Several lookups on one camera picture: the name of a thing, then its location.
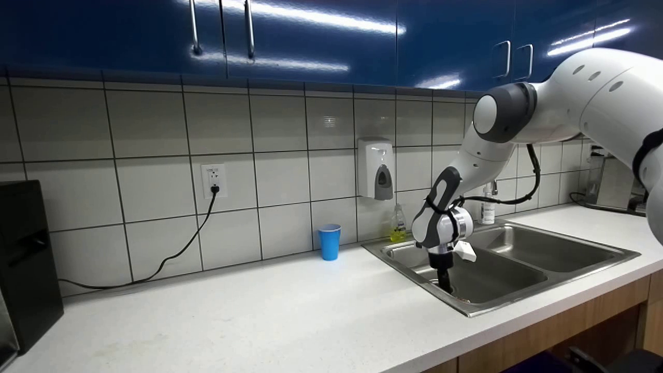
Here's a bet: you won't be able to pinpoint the wooden lower cabinets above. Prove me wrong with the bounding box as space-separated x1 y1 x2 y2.
425 271 663 373

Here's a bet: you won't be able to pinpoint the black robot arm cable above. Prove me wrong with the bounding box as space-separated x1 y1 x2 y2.
451 143 542 210

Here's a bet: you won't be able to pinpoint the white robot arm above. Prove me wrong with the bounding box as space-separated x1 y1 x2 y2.
411 48 663 291

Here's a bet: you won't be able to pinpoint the blue plastic cup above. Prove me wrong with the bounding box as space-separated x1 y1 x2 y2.
317 224 339 262

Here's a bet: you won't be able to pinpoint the white wall soap dispenser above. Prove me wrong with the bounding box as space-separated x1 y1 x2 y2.
355 141 394 202

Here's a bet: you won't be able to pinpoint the silver appliance on right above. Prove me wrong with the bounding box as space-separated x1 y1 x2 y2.
571 145 647 215

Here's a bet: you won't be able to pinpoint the yellow dish soap bottle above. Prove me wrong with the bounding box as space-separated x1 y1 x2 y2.
386 203 409 242

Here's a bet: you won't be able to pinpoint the blue upper cabinets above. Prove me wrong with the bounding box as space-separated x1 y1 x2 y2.
0 0 663 92

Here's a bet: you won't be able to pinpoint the black appliance on left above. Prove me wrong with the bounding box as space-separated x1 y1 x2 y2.
0 180 64 368

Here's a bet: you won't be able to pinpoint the sink faucet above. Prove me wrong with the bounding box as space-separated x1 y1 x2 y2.
481 180 497 224

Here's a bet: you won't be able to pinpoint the black power cable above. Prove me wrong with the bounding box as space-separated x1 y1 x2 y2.
56 182 221 292

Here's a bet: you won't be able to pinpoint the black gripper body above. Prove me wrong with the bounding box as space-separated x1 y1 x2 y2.
429 254 453 274

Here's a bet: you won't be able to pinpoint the white wall outlet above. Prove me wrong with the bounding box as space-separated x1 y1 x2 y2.
201 164 227 198

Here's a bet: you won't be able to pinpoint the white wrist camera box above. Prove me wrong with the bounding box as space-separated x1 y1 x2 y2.
451 240 476 263

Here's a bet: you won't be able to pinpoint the stainless steel double sink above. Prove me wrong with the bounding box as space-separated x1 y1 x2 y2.
367 224 636 317

